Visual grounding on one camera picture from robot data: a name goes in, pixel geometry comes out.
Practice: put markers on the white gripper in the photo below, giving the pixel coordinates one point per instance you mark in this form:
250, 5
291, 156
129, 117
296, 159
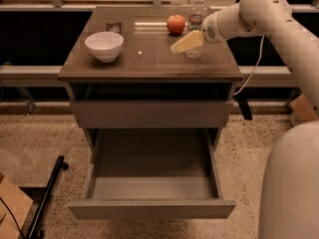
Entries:
209, 30

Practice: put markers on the clear plastic water bottle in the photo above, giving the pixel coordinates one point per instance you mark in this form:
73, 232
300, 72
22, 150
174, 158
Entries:
198, 12

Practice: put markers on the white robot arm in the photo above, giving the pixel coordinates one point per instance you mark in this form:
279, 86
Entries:
289, 204

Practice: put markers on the grey drawer cabinet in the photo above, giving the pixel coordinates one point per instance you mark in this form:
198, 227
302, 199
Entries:
146, 69

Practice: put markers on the grey upper drawer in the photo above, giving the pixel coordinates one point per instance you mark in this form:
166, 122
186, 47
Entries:
151, 114

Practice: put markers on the open grey middle drawer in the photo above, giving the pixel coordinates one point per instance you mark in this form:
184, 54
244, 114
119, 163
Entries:
153, 174

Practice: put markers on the red apple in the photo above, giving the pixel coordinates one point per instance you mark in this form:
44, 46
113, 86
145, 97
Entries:
175, 24

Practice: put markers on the small square tag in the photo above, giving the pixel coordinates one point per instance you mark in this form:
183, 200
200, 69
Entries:
114, 27

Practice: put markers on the white ceramic bowl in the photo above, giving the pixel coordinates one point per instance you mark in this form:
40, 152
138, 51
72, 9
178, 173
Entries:
105, 46

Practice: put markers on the cardboard box right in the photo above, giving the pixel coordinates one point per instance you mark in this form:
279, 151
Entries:
302, 111

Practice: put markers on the cardboard box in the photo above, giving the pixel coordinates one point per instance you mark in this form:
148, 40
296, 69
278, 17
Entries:
302, 111
14, 208

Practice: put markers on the cardboard box left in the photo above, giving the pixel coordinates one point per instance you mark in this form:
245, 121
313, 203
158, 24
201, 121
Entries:
14, 208

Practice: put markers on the black metal bar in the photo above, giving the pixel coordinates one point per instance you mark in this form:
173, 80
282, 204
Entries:
33, 232

